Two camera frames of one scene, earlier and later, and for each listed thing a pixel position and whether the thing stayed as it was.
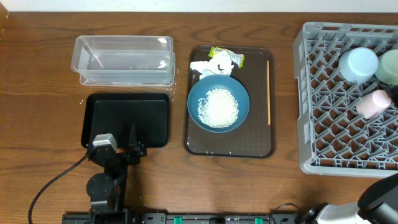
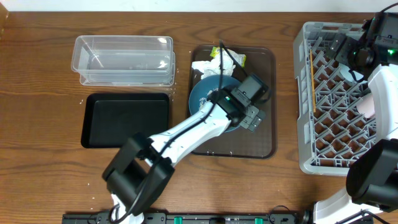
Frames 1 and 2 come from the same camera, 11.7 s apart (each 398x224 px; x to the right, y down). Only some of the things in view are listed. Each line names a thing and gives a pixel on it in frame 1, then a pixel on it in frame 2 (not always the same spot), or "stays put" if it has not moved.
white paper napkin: (219, 64) stays put
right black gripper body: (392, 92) -> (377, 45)
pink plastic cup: (373, 103) stays put
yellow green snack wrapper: (238, 58) stays put
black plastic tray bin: (117, 114) stays put
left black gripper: (121, 155) -> (252, 117)
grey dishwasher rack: (333, 138) stays put
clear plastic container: (124, 60) stays put
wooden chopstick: (268, 94) -> (313, 81)
